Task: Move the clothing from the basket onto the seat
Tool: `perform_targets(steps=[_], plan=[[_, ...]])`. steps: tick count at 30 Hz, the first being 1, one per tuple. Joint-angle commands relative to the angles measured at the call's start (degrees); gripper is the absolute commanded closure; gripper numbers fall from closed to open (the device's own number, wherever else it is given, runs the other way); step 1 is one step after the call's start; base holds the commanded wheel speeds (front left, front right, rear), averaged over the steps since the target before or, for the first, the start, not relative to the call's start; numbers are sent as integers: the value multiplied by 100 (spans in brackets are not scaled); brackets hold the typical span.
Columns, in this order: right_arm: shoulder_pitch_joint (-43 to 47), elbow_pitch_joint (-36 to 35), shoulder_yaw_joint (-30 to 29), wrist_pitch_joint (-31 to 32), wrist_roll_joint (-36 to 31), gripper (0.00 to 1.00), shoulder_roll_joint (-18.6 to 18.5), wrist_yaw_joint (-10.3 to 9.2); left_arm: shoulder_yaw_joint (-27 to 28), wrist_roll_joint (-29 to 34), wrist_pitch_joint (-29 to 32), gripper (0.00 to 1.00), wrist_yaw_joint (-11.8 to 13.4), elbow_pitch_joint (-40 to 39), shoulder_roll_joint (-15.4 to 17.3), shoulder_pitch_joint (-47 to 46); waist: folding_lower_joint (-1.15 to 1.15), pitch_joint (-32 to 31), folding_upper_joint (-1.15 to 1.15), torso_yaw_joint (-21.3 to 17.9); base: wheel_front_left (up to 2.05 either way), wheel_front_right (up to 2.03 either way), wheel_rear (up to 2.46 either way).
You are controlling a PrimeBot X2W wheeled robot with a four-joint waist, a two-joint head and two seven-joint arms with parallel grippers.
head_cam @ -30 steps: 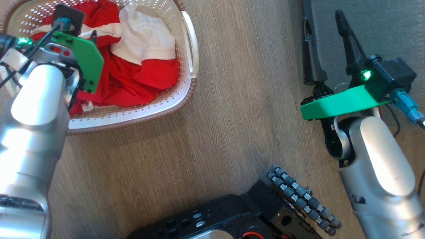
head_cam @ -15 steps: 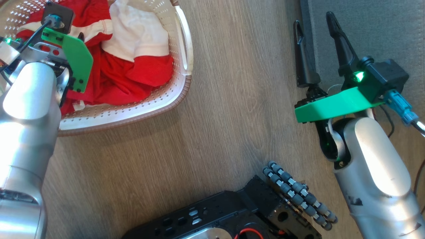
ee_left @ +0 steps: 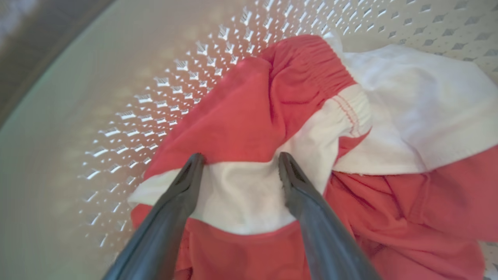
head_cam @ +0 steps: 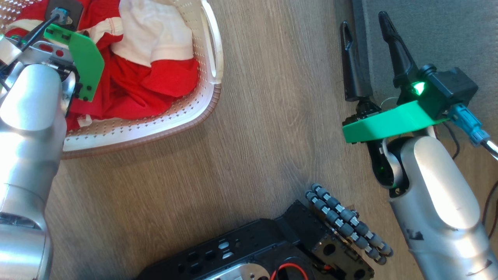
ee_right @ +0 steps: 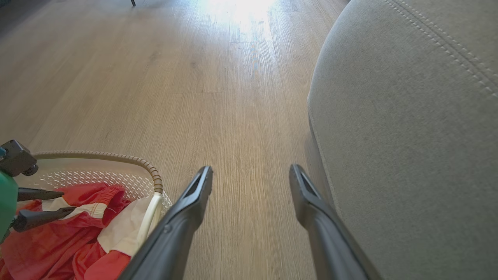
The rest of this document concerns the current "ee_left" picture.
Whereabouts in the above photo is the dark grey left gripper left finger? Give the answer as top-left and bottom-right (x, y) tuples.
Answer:
(102, 153), (205, 280)

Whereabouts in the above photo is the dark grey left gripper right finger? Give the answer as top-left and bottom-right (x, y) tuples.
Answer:
(278, 152), (380, 280)

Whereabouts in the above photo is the red and white garment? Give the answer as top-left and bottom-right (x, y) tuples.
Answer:
(128, 33), (498, 280)

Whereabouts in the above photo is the cream perforated plastic laundry basket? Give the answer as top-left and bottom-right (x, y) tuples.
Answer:
(0, 0), (498, 280)

